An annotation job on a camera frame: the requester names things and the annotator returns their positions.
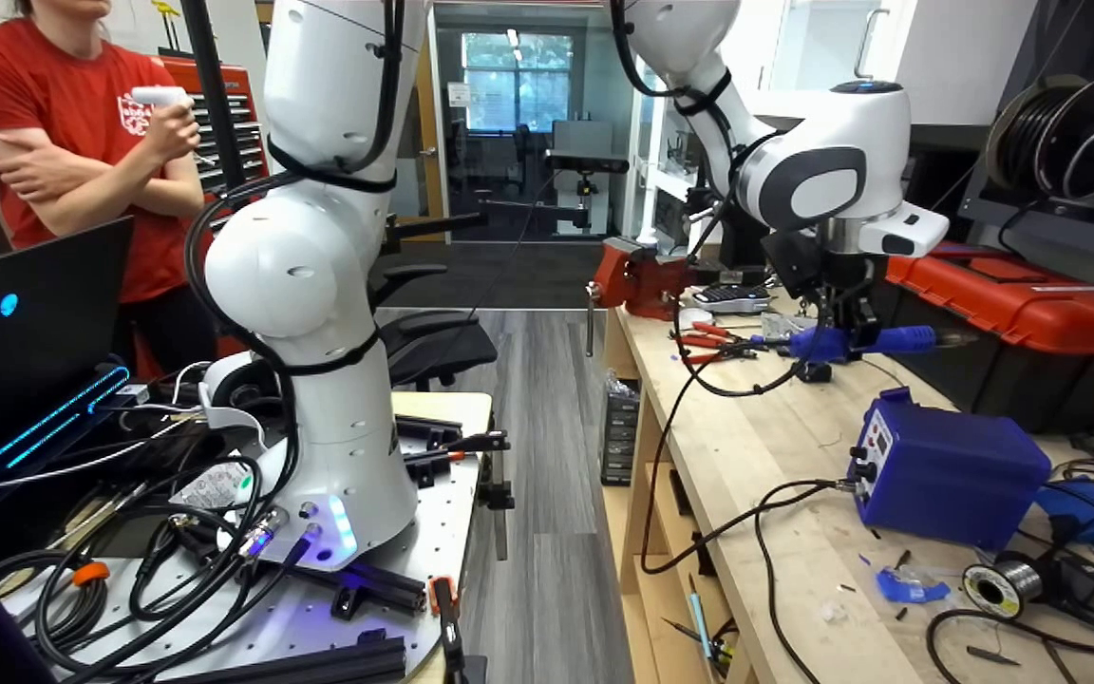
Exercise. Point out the bare forearm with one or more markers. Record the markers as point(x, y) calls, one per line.
point(57, 165)
point(115, 193)

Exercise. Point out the black office chair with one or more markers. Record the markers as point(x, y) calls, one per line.
point(435, 339)

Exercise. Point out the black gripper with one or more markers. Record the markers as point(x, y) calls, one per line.
point(815, 273)

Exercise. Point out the black camera stand pole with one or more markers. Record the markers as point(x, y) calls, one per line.
point(209, 88)

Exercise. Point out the person in red shirt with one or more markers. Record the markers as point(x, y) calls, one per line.
point(54, 88)

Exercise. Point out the blue plastic box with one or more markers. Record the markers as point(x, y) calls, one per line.
point(904, 339)

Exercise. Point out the grey robot mounting plate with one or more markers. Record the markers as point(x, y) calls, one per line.
point(435, 517)

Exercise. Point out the red and black tool case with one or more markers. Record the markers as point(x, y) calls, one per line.
point(1025, 310)

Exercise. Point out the blue hot air station box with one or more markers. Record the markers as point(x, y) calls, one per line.
point(952, 482)

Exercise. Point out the black bar clamp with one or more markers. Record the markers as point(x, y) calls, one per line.
point(454, 445)

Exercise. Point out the red bench vise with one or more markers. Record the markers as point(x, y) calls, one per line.
point(635, 274)

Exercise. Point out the small blue tape scrap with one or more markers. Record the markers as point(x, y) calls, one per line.
point(910, 588)

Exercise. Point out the person hand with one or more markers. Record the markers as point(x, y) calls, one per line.
point(172, 134)

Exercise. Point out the white cup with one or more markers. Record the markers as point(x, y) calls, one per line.
point(162, 97)

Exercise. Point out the red tool cabinet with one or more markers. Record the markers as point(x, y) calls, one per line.
point(226, 118)

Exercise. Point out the black laptop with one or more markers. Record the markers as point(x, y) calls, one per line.
point(28, 316)

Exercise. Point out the blue edged electronics box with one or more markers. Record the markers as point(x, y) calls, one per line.
point(28, 438)

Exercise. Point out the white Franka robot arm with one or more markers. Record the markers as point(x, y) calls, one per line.
point(321, 420)

